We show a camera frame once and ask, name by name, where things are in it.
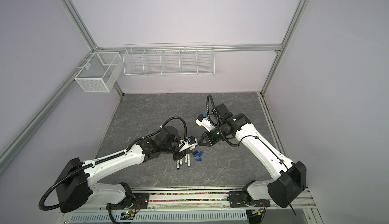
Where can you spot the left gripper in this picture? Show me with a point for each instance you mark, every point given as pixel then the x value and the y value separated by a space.
pixel 181 154

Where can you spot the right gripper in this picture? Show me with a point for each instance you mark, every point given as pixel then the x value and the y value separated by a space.
pixel 209 143

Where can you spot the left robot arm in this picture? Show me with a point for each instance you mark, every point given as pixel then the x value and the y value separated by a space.
pixel 78 184

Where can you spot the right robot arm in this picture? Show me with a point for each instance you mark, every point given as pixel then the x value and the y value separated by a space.
pixel 288 178

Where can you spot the white mesh box basket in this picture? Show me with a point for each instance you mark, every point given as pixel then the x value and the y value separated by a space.
pixel 100 72

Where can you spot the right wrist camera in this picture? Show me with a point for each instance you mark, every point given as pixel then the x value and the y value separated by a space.
pixel 202 120

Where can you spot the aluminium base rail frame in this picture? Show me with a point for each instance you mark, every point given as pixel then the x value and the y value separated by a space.
pixel 210 200

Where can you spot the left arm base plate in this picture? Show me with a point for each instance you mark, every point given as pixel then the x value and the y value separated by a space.
pixel 138 201

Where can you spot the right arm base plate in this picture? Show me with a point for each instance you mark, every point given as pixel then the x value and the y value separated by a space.
pixel 240 199

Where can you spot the white wire rack basket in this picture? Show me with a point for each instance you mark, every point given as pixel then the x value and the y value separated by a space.
pixel 169 59

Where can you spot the white vented cable duct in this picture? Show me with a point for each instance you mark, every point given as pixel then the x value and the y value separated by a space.
pixel 159 217

